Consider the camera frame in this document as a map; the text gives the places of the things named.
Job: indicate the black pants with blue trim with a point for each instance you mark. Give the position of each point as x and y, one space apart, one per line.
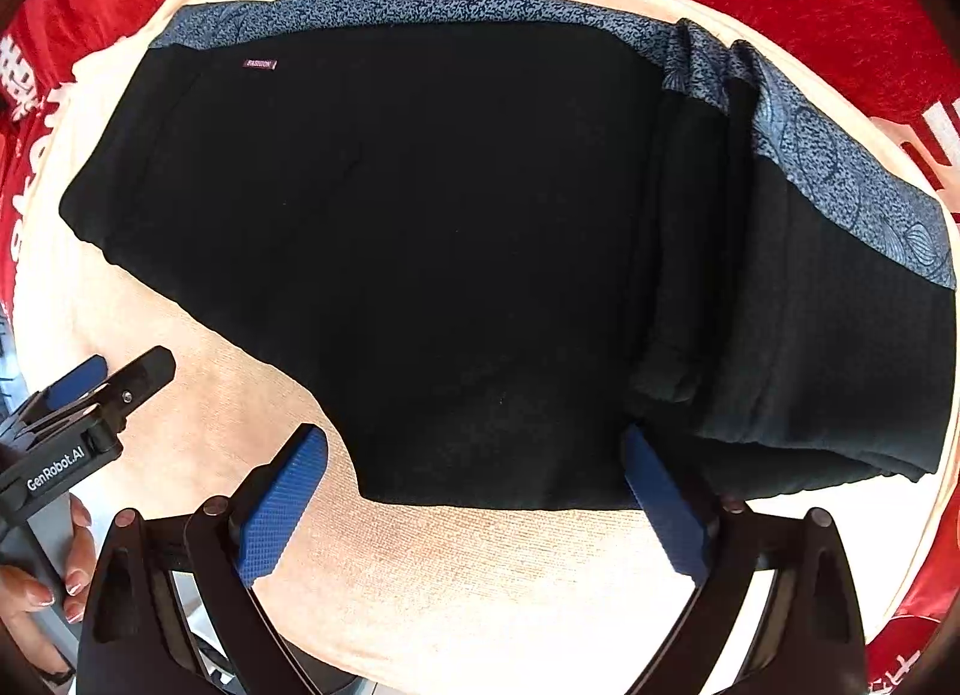
450 252

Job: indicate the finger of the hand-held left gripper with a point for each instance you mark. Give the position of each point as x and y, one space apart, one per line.
146 372
75 376

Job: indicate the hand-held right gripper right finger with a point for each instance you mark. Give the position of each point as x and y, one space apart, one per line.
667 507

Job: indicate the person's left hand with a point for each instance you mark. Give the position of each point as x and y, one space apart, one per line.
82 560

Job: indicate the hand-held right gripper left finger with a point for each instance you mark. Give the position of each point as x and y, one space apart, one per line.
281 507

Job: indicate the peach towel blanket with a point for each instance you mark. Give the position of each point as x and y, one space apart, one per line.
487 590

